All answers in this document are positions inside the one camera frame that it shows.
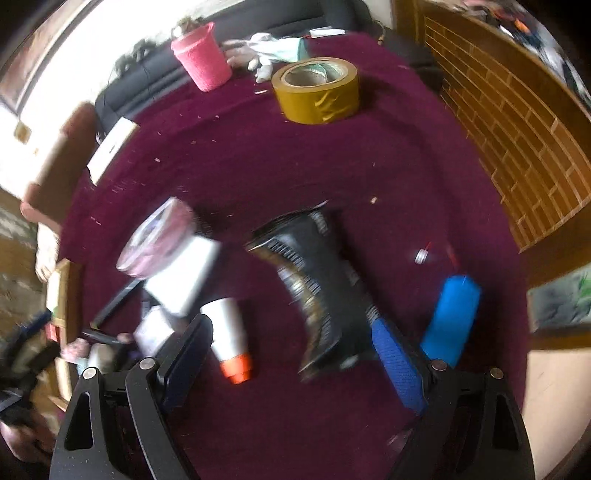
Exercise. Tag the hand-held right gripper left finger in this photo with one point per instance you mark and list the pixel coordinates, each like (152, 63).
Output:
(187, 364)

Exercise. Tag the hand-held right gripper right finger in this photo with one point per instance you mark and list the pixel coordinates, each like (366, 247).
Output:
(397, 364)

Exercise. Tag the black snack packet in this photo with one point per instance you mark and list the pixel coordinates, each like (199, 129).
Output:
(323, 295)

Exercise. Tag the clear plastic bag pink contents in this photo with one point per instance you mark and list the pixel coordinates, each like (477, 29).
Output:
(152, 235)

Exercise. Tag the person's left hand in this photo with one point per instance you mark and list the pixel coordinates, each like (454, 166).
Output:
(18, 441)

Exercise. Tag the small pale plastic box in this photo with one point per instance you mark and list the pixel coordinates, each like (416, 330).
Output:
(152, 330)

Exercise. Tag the white bottle orange cap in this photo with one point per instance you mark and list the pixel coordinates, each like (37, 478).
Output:
(228, 332)

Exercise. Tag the blue rectangular object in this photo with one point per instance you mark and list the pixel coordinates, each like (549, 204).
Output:
(450, 318)

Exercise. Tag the black pen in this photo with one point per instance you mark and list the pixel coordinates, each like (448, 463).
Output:
(99, 337)

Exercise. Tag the white flat box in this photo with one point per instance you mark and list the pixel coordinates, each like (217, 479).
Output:
(184, 277)

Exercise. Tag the long black stick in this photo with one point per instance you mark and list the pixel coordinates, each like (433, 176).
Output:
(115, 302)

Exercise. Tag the small red-white cap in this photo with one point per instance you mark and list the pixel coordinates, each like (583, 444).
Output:
(421, 255)

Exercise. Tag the green printed panel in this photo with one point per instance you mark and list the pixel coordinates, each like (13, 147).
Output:
(561, 300)

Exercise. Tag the brown armchair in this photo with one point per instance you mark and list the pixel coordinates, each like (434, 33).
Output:
(60, 161)

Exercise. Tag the white notebook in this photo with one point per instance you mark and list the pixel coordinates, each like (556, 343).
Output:
(113, 147)

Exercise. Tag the wooden cabinet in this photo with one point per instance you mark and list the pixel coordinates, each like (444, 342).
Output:
(517, 138)

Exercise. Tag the yellow-brown tape roll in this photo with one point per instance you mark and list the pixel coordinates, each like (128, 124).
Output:
(318, 101)

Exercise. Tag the pink covered bottle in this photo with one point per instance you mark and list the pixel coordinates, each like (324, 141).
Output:
(203, 60)

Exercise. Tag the white crumpled cloth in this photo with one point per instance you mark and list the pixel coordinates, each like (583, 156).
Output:
(272, 48)

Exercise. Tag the white paper slip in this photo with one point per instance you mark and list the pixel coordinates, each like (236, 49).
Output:
(328, 32)

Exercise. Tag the pile of cabinet clutter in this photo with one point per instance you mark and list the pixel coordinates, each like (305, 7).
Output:
(545, 37)

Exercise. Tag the framed wall painting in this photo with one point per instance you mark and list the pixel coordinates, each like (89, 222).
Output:
(37, 41)

